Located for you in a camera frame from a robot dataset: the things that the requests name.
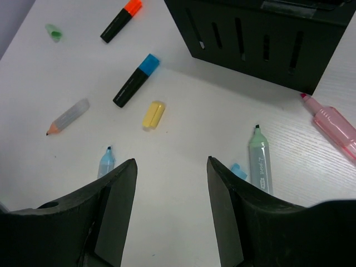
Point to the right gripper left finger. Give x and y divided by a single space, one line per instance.
87 227

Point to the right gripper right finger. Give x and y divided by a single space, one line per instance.
254 228

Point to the pink highlighter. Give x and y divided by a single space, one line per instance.
333 125

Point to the blue cap black highlighter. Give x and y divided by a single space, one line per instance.
136 80

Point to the orange cap black highlighter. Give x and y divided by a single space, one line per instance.
123 17

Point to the green grey highlighter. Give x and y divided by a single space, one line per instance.
260 166

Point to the light blue highlighter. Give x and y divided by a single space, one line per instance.
106 164

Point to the yellow highlighter cap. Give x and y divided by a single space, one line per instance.
153 115

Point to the black slotted container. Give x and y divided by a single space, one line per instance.
289 43

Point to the green highlighter cap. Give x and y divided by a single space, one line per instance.
54 32

